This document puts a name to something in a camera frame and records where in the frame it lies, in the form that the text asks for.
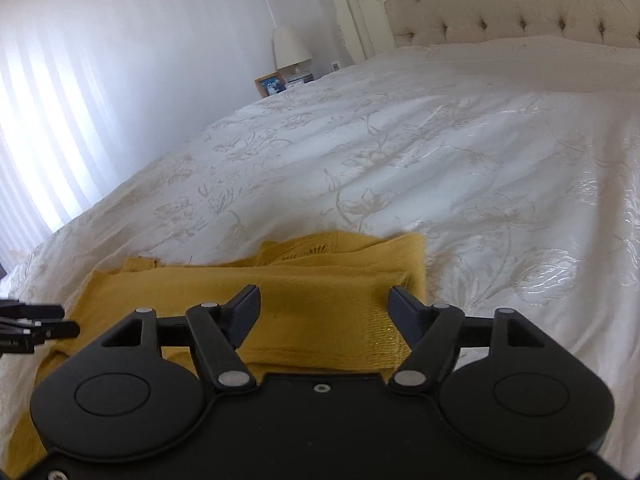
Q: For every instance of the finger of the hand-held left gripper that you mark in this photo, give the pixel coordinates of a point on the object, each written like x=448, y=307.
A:
x=60, y=331
x=35, y=309

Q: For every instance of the wooden picture frame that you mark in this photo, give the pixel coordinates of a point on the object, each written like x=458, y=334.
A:
x=270, y=85

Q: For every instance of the small white box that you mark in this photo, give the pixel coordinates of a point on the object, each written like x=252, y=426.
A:
x=300, y=79

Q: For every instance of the beige tufted headboard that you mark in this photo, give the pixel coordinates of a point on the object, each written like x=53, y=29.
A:
x=500, y=0

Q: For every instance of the yellow knit sweater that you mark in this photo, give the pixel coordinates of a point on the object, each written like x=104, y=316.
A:
x=310, y=310

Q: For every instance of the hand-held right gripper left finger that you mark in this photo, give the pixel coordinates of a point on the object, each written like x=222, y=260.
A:
x=246, y=312

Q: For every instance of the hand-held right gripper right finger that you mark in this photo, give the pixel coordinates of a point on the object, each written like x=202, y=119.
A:
x=402, y=312

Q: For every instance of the white floral bedspread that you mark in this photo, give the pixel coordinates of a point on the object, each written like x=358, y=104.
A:
x=400, y=160

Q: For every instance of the white sheer curtain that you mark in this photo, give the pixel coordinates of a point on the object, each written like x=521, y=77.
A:
x=100, y=60

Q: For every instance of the white table lamp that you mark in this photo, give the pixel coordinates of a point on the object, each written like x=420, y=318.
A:
x=290, y=45

